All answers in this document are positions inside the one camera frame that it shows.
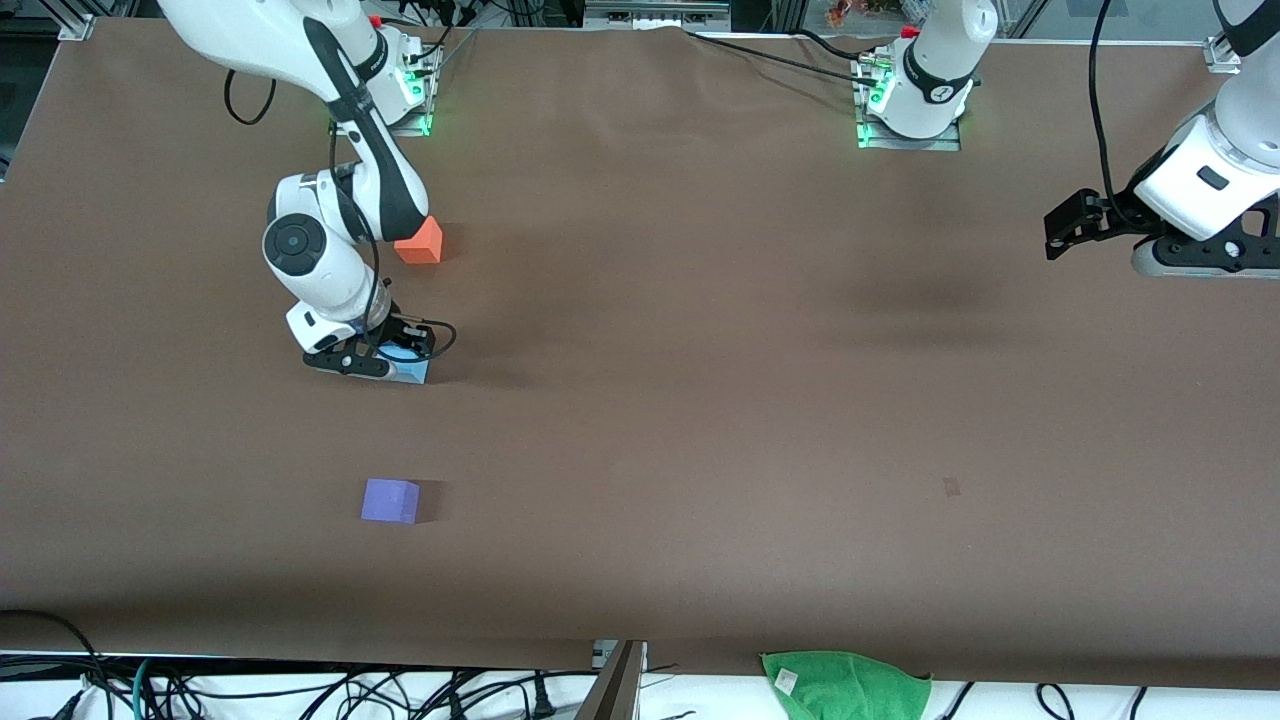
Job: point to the brown paper table cover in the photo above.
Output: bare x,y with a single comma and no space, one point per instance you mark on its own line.
640,450

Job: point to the aluminium frame corner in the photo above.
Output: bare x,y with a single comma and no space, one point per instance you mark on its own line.
1222,52
75,20

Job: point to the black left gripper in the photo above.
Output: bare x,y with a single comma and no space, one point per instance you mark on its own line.
1117,217

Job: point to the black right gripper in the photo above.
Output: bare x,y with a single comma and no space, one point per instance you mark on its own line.
398,333

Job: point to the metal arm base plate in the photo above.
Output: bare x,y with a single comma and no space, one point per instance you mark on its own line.
872,138
415,125

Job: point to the grey metal beam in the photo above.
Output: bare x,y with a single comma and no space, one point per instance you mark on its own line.
618,690

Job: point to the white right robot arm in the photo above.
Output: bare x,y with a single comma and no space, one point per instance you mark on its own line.
320,255

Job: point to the light blue foam block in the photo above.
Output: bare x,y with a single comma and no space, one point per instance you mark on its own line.
412,372

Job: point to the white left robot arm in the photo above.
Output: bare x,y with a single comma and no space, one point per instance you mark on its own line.
1215,170

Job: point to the green cloth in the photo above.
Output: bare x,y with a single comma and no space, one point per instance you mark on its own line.
840,690

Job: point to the grey equipment box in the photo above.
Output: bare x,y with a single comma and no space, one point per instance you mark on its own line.
655,12

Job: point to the orange foam block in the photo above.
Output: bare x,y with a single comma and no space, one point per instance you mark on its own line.
425,245

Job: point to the purple foam block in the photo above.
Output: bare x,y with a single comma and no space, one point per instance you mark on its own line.
388,502

